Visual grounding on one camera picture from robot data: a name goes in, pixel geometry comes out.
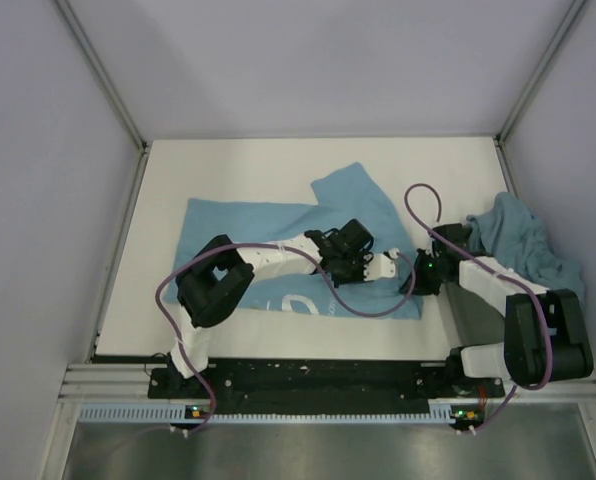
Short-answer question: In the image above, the aluminium frame post left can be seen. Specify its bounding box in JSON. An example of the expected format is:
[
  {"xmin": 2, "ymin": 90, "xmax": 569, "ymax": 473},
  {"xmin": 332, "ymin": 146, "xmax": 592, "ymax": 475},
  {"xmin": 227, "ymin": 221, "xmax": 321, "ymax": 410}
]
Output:
[{"xmin": 52, "ymin": 0, "xmax": 152, "ymax": 153}]

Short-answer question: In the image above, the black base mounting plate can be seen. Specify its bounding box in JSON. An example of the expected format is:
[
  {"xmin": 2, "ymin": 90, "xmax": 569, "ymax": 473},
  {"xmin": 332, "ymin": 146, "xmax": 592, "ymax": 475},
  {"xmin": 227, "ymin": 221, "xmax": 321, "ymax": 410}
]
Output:
[{"xmin": 147, "ymin": 355, "xmax": 507, "ymax": 414}]

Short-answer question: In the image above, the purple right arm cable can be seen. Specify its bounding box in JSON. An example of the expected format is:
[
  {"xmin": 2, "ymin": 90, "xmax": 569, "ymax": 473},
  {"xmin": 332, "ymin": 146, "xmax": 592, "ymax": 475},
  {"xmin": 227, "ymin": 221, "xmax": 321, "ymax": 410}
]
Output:
[{"xmin": 403, "ymin": 183, "xmax": 555, "ymax": 435}]

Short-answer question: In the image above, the light blue printed t-shirt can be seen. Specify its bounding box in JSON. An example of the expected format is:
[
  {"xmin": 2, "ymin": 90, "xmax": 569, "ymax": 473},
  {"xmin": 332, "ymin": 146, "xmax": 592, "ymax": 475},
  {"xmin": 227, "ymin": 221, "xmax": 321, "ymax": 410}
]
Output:
[{"xmin": 173, "ymin": 163, "xmax": 422, "ymax": 320}]

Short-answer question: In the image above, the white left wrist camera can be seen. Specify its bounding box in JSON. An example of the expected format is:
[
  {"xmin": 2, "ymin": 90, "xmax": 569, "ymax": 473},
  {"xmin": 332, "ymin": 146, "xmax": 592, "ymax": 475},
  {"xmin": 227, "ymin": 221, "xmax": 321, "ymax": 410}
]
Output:
[{"xmin": 363, "ymin": 248, "xmax": 400, "ymax": 282}]

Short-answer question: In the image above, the aluminium frame post right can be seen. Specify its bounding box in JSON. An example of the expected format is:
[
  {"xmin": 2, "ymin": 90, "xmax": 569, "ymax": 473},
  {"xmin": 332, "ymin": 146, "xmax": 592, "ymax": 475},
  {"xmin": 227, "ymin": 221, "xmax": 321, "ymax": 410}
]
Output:
[{"xmin": 494, "ymin": 0, "xmax": 592, "ymax": 143}]

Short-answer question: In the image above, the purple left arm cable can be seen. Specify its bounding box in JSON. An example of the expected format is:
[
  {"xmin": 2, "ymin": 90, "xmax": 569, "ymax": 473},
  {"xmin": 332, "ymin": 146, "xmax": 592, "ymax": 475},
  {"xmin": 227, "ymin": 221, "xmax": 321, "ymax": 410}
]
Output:
[{"xmin": 155, "ymin": 241, "xmax": 419, "ymax": 431}]

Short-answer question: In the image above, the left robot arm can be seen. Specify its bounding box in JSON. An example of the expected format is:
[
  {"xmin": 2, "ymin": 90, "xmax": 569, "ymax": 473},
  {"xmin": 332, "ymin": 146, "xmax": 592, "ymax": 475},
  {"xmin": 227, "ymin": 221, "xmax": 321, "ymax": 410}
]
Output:
[{"xmin": 169, "ymin": 219, "xmax": 394, "ymax": 397}]

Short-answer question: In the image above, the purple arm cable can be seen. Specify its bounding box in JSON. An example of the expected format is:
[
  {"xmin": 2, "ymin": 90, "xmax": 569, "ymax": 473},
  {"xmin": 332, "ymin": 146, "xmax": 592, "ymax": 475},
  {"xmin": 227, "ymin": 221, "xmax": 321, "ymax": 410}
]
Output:
[
  {"xmin": 403, "ymin": 183, "xmax": 555, "ymax": 435},
  {"xmin": 155, "ymin": 241, "xmax": 419, "ymax": 431}
]

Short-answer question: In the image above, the light blue plain t-shirt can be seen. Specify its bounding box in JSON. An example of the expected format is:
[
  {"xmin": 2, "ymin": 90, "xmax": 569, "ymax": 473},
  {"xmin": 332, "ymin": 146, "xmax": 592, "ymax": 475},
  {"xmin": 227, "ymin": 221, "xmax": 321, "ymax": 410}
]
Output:
[{"xmin": 466, "ymin": 192, "xmax": 585, "ymax": 302}]

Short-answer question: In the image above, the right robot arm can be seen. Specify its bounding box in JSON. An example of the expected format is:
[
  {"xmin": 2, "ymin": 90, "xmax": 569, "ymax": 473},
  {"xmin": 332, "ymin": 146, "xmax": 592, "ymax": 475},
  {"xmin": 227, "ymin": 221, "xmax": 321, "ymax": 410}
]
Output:
[{"xmin": 400, "ymin": 223, "xmax": 594, "ymax": 396}]

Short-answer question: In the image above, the aluminium frame post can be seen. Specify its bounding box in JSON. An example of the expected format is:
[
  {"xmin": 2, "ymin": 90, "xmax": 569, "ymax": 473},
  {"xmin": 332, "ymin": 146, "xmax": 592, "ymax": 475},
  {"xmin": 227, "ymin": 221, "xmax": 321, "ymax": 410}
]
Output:
[
  {"xmin": 494, "ymin": 0, "xmax": 592, "ymax": 143},
  {"xmin": 52, "ymin": 0, "xmax": 152, "ymax": 153}
]

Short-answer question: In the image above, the light blue cable duct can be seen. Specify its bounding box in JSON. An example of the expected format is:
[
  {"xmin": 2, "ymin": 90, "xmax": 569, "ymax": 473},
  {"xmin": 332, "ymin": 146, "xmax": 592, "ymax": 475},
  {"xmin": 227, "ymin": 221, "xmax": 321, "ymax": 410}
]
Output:
[{"xmin": 78, "ymin": 403, "xmax": 466, "ymax": 426}]

